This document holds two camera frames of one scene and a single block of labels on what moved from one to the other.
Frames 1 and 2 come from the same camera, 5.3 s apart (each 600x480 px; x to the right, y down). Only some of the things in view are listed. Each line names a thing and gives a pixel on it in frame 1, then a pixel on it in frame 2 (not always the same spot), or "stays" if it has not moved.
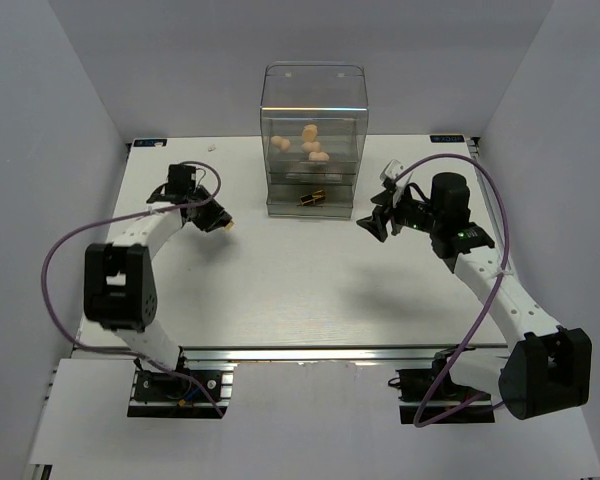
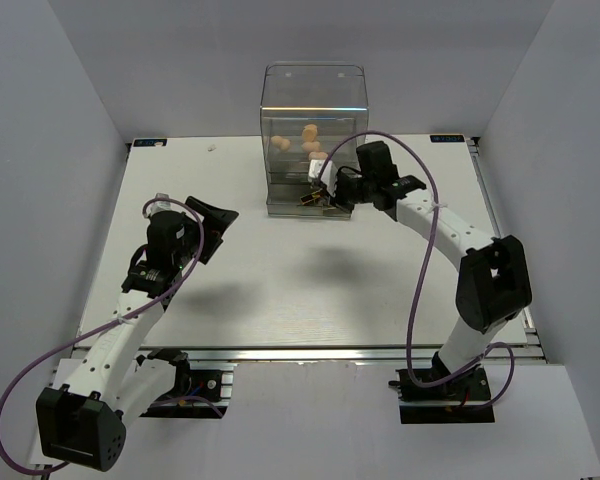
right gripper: x=376 y=223 → x=336 y=199
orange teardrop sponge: x=309 y=133 stays
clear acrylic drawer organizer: x=314 y=124 stays
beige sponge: x=311 y=146 stays
